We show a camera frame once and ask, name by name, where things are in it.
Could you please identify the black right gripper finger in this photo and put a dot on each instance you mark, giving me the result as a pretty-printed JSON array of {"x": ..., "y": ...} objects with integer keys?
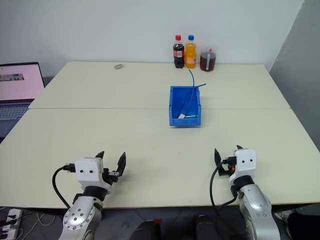
[
  {"x": 239, "y": 147},
  {"x": 217, "y": 157}
]

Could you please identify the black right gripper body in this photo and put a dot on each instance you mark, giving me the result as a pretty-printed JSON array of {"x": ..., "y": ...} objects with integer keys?
[{"x": 226, "y": 170}]

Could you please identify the small white box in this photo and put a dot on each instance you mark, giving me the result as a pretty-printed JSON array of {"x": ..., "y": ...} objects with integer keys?
[{"x": 181, "y": 116}]

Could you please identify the black floor object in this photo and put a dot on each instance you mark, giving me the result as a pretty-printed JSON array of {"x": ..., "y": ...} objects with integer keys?
[{"x": 305, "y": 226}]

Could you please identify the dark rounded shape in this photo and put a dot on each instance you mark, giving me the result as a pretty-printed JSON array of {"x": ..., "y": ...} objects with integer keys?
[
  {"x": 208, "y": 228},
  {"x": 147, "y": 231}
]

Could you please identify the orange soda bottle blue cap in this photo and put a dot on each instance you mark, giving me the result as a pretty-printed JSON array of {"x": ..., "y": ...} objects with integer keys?
[{"x": 190, "y": 55}]

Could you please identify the jar of dark red liquid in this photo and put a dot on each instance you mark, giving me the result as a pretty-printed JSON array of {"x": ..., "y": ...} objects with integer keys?
[{"x": 207, "y": 62}]

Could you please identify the white power strip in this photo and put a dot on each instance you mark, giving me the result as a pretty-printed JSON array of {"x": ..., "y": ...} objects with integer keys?
[{"x": 10, "y": 222}]

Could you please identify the blue plastic storage bin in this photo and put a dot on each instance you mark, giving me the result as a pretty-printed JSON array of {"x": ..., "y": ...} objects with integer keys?
[{"x": 175, "y": 100}]

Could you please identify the small grey tape roll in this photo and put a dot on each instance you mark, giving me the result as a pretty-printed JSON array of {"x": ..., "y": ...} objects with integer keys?
[{"x": 118, "y": 66}]

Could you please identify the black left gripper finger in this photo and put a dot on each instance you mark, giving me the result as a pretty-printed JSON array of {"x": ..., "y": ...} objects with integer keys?
[
  {"x": 121, "y": 163},
  {"x": 100, "y": 155}
]

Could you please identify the open grey laptop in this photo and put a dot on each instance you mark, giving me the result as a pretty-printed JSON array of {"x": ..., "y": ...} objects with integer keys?
[{"x": 17, "y": 85}]

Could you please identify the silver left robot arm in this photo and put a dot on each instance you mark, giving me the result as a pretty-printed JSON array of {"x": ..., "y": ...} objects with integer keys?
[{"x": 80, "y": 217}]

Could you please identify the cola bottle red cap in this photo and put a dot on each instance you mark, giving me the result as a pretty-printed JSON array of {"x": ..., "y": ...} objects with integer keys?
[{"x": 178, "y": 53}]

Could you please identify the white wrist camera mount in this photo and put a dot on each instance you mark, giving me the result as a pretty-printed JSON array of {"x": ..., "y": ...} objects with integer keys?
[
  {"x": 245, "y": 162},
  {"x": 87, "y": 170}
]

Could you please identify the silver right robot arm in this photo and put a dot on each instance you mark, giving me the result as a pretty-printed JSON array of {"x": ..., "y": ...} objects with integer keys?
[{"x": 257, "y": 207}]

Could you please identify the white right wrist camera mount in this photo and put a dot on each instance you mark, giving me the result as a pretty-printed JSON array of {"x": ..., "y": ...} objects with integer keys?
[{"x": 245, "y": 162}]

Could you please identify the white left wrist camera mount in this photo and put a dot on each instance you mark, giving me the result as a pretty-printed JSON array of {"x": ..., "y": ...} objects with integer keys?
[{"x": 87, "y": 170}]

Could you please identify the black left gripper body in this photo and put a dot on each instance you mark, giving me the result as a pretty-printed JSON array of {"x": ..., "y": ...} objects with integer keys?
[{"x": 110, "y": 177}]

